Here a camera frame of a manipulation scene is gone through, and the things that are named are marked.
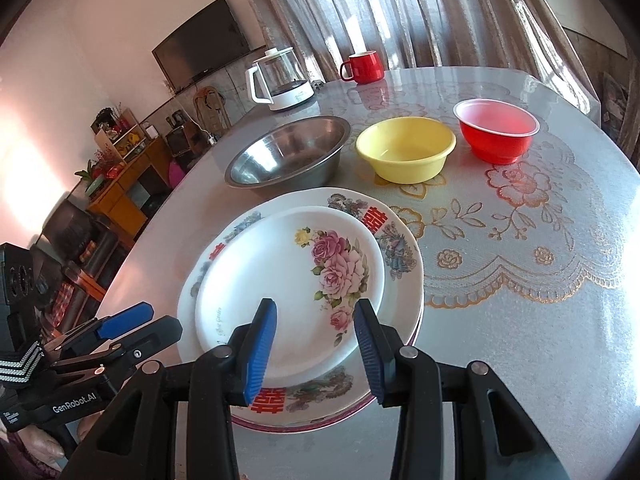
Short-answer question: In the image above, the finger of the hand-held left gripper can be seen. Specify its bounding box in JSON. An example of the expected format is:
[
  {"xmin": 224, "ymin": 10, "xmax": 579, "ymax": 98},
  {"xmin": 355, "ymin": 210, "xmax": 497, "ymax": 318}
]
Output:
[
  {"xmin": 45, "ymin": 301, "xmax": 154, "ymax": 357},
  {"xmin": 49, "ymin": 316, "xmax": 183, "ymax": 384}
]

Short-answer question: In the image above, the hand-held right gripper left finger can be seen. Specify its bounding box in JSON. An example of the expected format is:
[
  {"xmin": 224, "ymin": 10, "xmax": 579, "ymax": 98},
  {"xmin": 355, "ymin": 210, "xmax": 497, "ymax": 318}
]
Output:
[{"xmin": 60, "ymin": 297, "xmax": 278, "ymax": 480}]

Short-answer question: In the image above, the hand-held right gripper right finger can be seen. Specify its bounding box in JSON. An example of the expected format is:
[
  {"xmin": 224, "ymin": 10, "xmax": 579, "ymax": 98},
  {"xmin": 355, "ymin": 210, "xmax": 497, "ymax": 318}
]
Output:
[{"xmin": 352, "ymin": 298, "xmax": 571, "ymax": 480}]

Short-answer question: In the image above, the white plate pink rose print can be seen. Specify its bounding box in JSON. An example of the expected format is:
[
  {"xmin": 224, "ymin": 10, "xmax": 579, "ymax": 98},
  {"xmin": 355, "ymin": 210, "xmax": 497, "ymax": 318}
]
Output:
[{"xmin": 194, "ymin": 206, "xmax": 387, "ymax": 386}]

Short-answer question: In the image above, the white plate red blue print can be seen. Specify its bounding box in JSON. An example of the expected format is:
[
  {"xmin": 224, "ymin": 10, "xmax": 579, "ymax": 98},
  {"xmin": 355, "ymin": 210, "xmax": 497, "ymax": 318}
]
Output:
[{"xmin": 177, "ymin": 187, "xmax": 426, "ymax": 428}]

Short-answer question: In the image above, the stainless steel bowl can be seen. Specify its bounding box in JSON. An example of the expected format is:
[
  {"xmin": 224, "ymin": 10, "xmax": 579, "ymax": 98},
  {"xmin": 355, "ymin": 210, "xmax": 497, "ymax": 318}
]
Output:
[{"xmin": 224, "ymin": 115, "xmax": 352, "ymax": 190}]

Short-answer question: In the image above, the yellow plastic bowl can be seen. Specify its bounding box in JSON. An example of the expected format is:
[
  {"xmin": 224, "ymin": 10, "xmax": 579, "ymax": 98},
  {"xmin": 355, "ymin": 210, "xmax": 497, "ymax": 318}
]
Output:
[{"xmin": 355, "ymin": 116, "xmax": 457, "ymax": 184}]

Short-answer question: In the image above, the red plastic bowl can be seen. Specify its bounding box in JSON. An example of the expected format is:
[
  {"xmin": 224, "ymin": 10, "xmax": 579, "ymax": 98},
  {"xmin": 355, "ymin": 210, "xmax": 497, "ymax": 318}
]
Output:
[{"xmin": 453, "ymin": 99, "xmax": 541, "ymax": 165}]

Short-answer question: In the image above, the person's left hand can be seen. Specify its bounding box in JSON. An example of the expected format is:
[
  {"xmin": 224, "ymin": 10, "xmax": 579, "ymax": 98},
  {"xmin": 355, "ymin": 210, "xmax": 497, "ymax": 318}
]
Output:
[{"xmin": 0, "ymin": 410, "xmax": 103, "ymax": 480}]

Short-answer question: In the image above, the orange wooden desk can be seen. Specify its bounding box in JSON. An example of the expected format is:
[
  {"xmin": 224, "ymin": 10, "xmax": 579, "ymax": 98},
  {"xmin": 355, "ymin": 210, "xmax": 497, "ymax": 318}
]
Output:
[{"xmin": 86, "ymin": 136, "xmax": 173, "ymax": 241}]

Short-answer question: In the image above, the potted green plant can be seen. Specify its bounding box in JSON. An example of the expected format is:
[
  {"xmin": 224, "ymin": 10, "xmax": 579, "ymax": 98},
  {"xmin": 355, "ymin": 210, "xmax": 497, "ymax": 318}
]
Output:
[{"xmin": 80, "ymin": 160, "xmax": 108, "ymax": 196}]

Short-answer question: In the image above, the wooden shelf with ornaments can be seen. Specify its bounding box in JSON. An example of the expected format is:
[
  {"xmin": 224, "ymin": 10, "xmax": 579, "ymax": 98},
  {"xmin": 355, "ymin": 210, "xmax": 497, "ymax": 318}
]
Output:
[{"xmin": 91, "ymin": 105, "xmax": 143, "ymax": 161}]

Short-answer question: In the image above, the wooden chair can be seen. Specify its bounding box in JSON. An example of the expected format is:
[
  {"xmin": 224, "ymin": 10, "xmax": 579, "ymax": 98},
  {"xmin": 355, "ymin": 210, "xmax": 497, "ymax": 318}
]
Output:
[{"xmin": 192, "ymin": 86, "xmax": 233, "ymax": 133}]

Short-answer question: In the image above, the white glass electric kettle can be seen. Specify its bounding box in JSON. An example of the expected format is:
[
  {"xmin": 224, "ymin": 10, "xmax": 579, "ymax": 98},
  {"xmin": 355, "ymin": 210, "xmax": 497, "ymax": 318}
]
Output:
[{"xmin": 245, "ymin": 47, "xmax": 317, "ymax": 112}]

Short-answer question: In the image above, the red mug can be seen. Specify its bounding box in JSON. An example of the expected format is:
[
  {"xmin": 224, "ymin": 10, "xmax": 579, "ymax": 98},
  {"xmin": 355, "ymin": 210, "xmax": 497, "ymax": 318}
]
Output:
[{"xmin": 340, "ymin": 51, "xmax": 385, "ymax": 85}]

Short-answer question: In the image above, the black flat television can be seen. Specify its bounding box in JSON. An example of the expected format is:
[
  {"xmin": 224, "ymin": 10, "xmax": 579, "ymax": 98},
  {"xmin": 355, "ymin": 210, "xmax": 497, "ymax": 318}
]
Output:
[{"xmin": 151, "ymin": 0, "xmax": 251, "ymax": 95}]

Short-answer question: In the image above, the grey sheer curtain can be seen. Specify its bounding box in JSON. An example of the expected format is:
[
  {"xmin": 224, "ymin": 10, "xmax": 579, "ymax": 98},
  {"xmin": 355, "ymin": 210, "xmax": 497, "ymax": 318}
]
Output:
[{"xmin": 247, "ymin": 0, "xmax": 631, "ymax": 86}]

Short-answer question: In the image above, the black white striped strap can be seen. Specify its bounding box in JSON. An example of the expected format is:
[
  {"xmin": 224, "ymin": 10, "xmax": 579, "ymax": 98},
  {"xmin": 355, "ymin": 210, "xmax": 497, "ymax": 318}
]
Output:
[{"xmin": 0, "ymin": 341, "xmax": 47, "ymax": 386}]

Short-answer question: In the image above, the black armchair wooden frame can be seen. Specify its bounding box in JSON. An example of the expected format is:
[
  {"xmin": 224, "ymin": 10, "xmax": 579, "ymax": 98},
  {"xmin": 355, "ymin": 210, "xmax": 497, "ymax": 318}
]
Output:
[
  {"xmin": 30, "ymin": 245, "xmax": 108, "ymax": 333},
  {"xmin": 42, "ymin": 197, "xmax": 136, "ymax": 273}
]

